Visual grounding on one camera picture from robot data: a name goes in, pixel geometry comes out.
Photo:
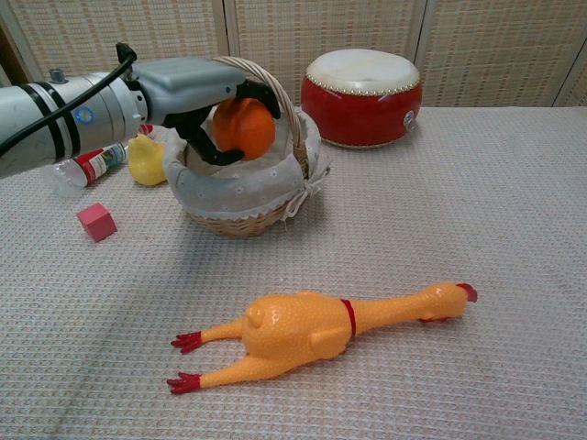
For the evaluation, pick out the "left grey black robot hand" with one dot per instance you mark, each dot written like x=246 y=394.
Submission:
x=183 y=89

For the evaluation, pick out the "orange fruit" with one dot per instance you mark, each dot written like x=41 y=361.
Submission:
x=245 y=130

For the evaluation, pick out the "wicker basket with liner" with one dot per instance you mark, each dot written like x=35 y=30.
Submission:
x=243 y=192

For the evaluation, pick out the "beige woven table cloth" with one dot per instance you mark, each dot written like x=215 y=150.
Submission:
x=367 y=238

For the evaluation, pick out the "yellow pear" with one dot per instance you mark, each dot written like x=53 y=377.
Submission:
x=146 y=160

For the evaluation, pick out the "clear plastic bottle red label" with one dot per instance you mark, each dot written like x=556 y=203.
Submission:
x=91 y=165

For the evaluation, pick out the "red wooden cube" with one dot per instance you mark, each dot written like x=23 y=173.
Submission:
x=97 y=222

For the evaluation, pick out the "red drum with white skin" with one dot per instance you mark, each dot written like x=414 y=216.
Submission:
x=362 y=110

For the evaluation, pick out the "yellow rubber chicken toy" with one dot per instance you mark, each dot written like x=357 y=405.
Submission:
x=293 y=334

